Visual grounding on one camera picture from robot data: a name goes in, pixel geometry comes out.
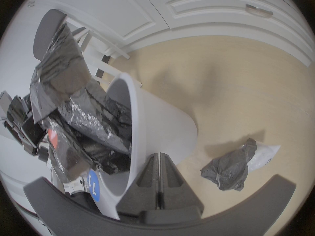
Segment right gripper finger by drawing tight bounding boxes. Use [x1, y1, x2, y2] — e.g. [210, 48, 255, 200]
[160, 152, 205, 218]

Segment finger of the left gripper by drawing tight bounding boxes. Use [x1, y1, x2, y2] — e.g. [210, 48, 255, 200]
[116, 152, 160, 218]

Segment black plastic bag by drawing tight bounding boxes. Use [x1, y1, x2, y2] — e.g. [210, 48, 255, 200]
[30, 24, 133, 184]

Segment white trash bin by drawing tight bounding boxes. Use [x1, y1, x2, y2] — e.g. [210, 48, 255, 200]
[100, 73, 199, 221]

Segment crumpled black plastic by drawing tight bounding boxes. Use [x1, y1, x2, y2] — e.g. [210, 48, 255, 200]
[200, 138, 258, 191]

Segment white printed wrapper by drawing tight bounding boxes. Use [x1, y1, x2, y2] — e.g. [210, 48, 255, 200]
[246, 144, 281, 173]

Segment white chair grey cushions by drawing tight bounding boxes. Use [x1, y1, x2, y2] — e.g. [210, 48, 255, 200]
[33, 8, 130, 84]

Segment white wardrobe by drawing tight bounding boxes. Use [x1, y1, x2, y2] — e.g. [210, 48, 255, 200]
[25, 0, 315, 67]

